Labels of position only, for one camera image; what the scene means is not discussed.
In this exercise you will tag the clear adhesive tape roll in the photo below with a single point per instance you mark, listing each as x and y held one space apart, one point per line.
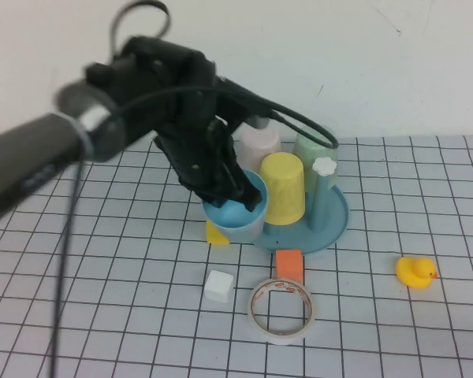
280 338

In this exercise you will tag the grey checkered tablecloth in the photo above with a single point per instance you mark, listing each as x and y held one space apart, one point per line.
378 315

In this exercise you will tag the white foam cube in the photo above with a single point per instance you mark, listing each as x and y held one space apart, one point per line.
218 286

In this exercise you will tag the blue cup stand tray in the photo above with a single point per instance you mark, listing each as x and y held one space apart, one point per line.
319 236

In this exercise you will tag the orange foam cube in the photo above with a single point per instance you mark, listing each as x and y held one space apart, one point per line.
288 264

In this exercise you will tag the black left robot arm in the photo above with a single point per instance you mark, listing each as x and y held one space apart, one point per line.
43 157

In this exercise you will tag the pale green plastic cup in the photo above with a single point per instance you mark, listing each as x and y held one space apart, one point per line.
305 157

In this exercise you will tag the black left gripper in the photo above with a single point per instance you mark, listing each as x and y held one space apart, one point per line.
197 157

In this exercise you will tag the yellow plastic cup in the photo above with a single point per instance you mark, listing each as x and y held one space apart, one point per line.
284 189

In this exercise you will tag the yellow foam cube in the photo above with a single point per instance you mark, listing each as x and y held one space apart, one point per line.
217 238

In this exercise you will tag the light blue plastic cup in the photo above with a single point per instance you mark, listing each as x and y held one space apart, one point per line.
236 218

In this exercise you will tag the yellow rubber duck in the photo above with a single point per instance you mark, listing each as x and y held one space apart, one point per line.
412 273

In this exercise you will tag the pale pink plastic cup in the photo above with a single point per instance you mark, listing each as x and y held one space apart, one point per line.
260 145

